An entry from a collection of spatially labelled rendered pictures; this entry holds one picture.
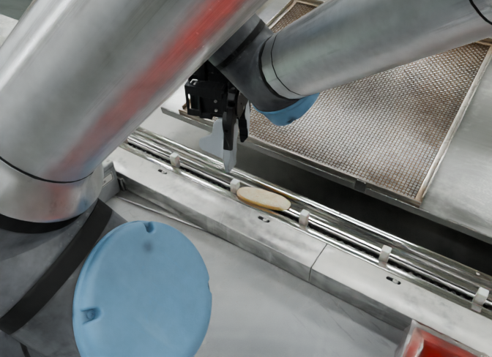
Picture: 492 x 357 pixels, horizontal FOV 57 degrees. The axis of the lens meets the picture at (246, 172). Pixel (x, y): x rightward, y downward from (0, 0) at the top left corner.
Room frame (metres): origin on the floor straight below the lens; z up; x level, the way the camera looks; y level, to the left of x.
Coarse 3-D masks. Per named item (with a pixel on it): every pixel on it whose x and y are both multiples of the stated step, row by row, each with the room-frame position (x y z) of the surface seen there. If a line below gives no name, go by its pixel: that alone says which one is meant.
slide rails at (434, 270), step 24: (144, 144) 0.73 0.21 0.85; (216, 168) 0.65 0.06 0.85; (312, 216) 0.53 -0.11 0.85; (336, 240) 0.47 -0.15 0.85; (360, 240) 0.47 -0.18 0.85; (384, 264) 0.43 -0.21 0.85; (408, 264) 0.43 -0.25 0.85; (432, 264) 0.43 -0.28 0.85; (432, 288) 0.38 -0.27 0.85; (480, 312) 0.34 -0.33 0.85
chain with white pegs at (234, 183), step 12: (132, 144) 0.74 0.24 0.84; (156, 156) 0.70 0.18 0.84; (180, 168) 0.67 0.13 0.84; (288, 216) 0.54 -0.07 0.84; (300, 216) 0.51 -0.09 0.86; (312, 228) 0.51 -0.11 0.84; (372, 252) 0.46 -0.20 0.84; (384, 252) 0.44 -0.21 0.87; (396, 264) 0.43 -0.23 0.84; (420, 276) 0.41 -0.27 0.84; (444, 288) 0.39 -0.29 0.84; (480, 288) 0.37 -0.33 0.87; (480, 300) 0.36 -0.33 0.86
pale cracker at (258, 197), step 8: (240, 192) 0.58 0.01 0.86; (248, 192) 0.58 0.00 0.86; (256, 192) 0.58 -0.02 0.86; (264, 192) 0.57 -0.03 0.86; (272, 192) 0.58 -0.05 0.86; (248, 200) 0.56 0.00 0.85; (256, 200) 0.56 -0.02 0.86; (264, 200) 0.56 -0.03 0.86; (272, 200) 0.56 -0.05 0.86; (280, 200) 0.56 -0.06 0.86; (272, 208) 0.54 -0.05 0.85; (280, 208) 0.54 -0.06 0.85
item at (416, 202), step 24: (312, 0) 1.17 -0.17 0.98; (456, 48) 0.92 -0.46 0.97; (384, 72) 0.86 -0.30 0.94; (432, 72) 0.85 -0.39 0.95; (456, 72) 0.84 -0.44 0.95; (480, 72) 0.83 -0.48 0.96; (336, 96) 0.80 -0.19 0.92; (360, 96) 0.79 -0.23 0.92; (384, 96) 0.79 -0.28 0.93; (456, 96) 0.77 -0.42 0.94; (264, 120) 0.74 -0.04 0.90; (336, 120) 0.73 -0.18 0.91; (384, 120) 0.72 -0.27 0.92; (456, 120) 0.70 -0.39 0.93; (264, 144) 0.67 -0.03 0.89; (312, 144) 0.67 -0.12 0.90; (360, 144) 0.66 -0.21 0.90; (384, 144) 0.66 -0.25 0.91; (408, 144) 0.65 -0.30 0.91; (336, 168) 0.60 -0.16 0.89; (360, 168) 0.60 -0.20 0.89; (384, 168) 0.60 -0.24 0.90; (432, 168) 0.59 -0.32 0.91; (384, 192) 0.54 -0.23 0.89
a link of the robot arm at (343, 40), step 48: (336, 0) 0.37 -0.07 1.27; (384, 0) 0.31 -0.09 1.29; (432, 0) 0.28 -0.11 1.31; (480, 0) 0.26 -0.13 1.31; (240, 48) 0.45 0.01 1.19; (288, 48) 0.39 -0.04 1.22; (336, 48) 0.34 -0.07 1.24; (384, 48) 0.31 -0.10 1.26; (432, 48) 0.29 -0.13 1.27; (288, 96) 0.41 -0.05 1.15
